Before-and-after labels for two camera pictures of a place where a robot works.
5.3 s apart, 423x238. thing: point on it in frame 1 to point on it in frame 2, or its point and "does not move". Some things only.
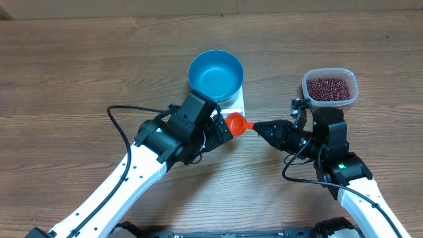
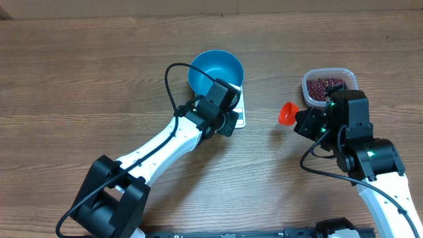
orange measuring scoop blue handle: x=238 y=123 to x=287 y=114
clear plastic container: x=329 y=86 does not move
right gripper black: x=280 y=140 to x=308 y=123
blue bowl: x=217 y=75 does not move
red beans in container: x=328 y=89 does not move
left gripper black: x=216 y=138 to x=229 y=131
